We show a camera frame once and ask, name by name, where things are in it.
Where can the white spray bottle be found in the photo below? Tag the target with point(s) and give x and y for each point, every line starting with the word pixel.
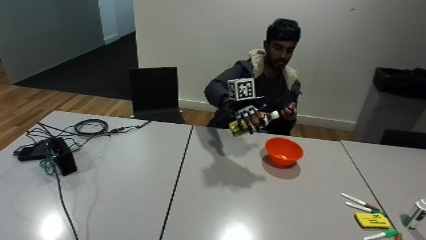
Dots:
pixel 417 213

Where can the grey bin with black bag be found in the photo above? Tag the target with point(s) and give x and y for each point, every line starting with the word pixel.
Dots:
pixel 394 100

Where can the black power adapter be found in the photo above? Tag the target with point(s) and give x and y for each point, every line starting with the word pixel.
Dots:
pixel 32 152

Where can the yellow label bottle white cap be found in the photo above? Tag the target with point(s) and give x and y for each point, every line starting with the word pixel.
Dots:
pixel 237 128

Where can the dark chair back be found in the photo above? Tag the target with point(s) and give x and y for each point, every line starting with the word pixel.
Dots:
pixel 406 139

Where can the white cube with black markers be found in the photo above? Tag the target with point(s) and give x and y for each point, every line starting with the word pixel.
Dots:
pixel 241 89

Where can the orange plastic bowl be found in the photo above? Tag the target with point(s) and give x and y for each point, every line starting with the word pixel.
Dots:
pixel 284 151

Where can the yellow sponge eraser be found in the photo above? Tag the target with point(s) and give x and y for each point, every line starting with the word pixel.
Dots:
pixel 372 220

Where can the black box device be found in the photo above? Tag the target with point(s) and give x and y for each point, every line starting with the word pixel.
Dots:
pixel 64 156

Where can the white marker with green cap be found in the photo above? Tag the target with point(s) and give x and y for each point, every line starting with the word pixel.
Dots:
pixel 381 234
pixel 364 208

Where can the black chair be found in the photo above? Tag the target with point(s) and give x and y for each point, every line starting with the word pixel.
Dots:
pixel 155 93

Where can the white marker with red cap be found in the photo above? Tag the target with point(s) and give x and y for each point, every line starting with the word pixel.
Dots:
pixel 360 201

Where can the the person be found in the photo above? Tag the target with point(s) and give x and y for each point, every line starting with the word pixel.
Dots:
pixel 271 83

